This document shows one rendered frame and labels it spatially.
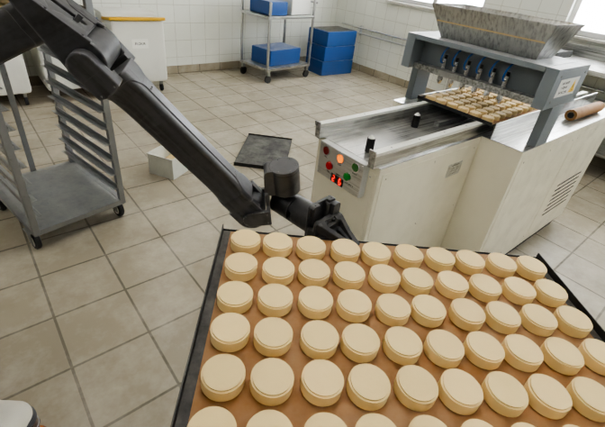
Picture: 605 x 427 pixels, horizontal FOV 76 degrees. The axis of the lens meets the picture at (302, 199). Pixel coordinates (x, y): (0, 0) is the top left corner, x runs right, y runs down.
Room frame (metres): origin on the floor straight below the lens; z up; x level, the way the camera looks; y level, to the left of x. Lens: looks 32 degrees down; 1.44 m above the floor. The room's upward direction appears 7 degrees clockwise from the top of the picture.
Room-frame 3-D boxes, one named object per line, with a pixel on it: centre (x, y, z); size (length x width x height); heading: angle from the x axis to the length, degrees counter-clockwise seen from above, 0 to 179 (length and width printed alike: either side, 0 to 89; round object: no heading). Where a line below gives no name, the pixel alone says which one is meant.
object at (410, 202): (1.58, -0.40, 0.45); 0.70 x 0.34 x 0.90; 132
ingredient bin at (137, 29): (4.30, 2.02, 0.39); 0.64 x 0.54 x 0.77; 40
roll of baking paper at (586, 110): (2.21, -1.52, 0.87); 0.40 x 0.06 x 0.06; 130
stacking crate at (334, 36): (6.08, -0.15, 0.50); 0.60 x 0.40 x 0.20; 135
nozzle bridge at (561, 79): (1.92, -0.78, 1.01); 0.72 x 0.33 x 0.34; 42
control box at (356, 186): (1.34, -0.14, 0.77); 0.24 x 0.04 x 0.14; 42
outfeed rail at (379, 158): (1.89, -0.96, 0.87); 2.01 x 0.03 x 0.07; 132
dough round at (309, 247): (0.52, -0.02, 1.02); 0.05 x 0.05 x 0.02
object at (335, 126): (2.10, -0.77, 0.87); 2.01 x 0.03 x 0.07; 132
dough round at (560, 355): (0.36, -0.38, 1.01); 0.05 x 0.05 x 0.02
